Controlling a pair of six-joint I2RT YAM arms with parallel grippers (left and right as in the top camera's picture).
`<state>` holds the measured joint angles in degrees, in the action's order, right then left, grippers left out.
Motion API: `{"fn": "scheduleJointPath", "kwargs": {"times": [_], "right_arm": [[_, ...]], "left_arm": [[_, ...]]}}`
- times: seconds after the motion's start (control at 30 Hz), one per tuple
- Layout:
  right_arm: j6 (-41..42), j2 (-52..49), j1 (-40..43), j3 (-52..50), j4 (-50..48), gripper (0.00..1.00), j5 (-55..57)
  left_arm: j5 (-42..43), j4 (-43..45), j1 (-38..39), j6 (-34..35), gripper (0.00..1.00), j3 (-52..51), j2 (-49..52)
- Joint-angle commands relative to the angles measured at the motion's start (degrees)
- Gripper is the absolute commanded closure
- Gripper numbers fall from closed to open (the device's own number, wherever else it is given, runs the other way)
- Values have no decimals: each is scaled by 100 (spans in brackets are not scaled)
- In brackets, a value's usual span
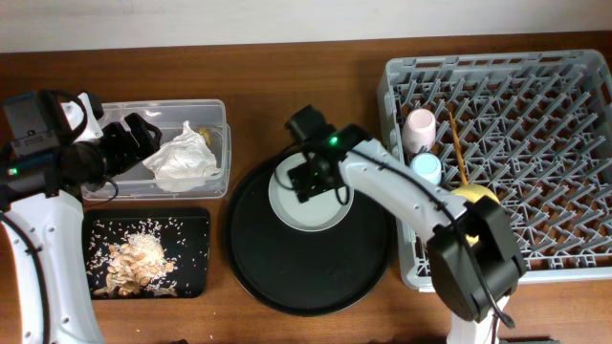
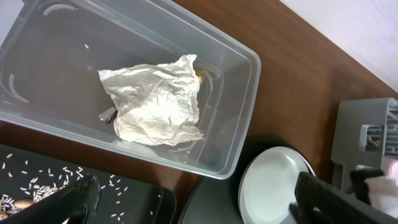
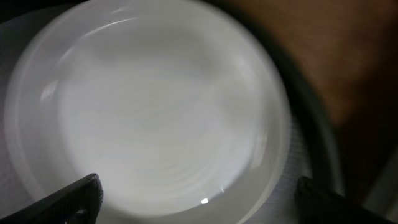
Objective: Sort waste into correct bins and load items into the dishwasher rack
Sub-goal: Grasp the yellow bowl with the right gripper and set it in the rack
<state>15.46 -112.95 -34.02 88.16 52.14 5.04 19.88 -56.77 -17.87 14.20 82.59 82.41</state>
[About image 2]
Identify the grey round plate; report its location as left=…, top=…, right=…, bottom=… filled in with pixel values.
left=238, top=146, right=314, bottom=224

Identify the black round tray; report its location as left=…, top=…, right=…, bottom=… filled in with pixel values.
left=177, top=139, right=318, bottom=224

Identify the grey dishwasher rack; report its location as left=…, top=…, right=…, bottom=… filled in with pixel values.
left=331, top=98, right=397, bottom=191

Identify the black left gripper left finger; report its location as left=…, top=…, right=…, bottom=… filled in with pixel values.
left=1, top=175, right=101, bottom=224

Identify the pink cup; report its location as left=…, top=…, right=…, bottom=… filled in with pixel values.
left=382, top=157, right=398, bottom=181

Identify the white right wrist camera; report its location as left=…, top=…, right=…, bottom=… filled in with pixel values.
left=364, top=176, right=397, bottom=218

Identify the food scraps and rice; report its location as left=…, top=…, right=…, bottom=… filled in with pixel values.
left=0, top=152, right=162, bottom=224

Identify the clear plastic waste bin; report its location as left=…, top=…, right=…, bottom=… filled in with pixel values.
left=1, top=0, right=261, bottom=179

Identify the black rectangular tray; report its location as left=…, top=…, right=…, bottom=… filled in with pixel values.
left=0, top=143, right=177, bottom=224

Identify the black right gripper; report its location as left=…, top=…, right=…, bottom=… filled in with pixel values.
left=349, top=169, right=384, bottom=205

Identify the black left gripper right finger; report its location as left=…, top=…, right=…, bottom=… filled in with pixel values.
left=294, top=172, right=397, bottom=224

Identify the white paper napkin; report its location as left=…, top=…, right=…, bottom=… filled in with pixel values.
left=98, top=54, right=204, bottom=146

